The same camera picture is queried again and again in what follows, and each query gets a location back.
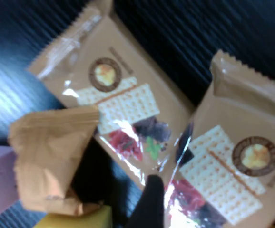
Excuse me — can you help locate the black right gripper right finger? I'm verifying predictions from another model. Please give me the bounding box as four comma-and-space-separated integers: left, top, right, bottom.
124, 174, 166, 228

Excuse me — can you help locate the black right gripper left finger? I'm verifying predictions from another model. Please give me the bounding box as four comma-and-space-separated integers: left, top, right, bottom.
70, 139, 114, 205

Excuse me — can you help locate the brown cracker packet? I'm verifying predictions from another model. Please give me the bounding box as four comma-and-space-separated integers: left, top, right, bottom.
163, 49, 275, 228
8, 104, 105, 217
27, 6, 195, 190

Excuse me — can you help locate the yellow rubber duck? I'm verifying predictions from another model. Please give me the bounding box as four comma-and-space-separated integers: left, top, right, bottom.
32, 204, 113, 228

